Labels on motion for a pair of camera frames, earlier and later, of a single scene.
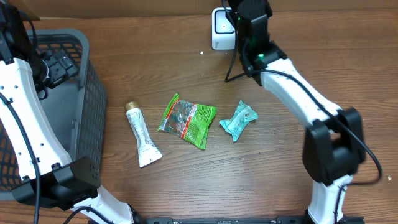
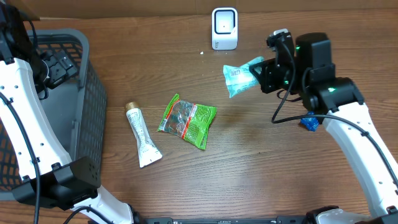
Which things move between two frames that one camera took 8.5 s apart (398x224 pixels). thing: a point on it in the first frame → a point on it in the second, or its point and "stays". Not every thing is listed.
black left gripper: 63,67 stays
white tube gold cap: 148,150 stays
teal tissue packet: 244,114 → 238,78
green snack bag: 188,121 stays
